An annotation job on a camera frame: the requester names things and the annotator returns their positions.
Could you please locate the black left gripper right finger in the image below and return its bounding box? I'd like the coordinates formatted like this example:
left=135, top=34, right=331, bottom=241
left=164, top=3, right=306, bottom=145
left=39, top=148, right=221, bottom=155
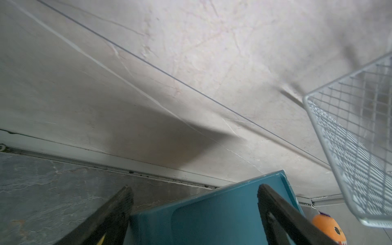
left=258, top=184, right=336, bottom=245

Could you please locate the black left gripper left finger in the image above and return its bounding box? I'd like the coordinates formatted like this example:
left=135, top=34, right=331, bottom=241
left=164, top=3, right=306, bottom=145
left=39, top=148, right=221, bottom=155
left=56, top=186, right=134, bottom=245

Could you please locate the teal drawer cabinet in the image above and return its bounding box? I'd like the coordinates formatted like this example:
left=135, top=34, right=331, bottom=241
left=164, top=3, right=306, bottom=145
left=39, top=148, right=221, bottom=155
left=124, top=170, right=303, bottom=245

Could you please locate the orange shark plush toy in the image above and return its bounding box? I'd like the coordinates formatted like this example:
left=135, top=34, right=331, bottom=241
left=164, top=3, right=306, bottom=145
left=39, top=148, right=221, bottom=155
left=312, top=212, right=347, bottom=245

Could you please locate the white wire wall basket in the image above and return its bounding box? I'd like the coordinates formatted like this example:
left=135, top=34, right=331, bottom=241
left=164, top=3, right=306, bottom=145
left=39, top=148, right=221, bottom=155
left=303, top=53, right=392, bottom=228

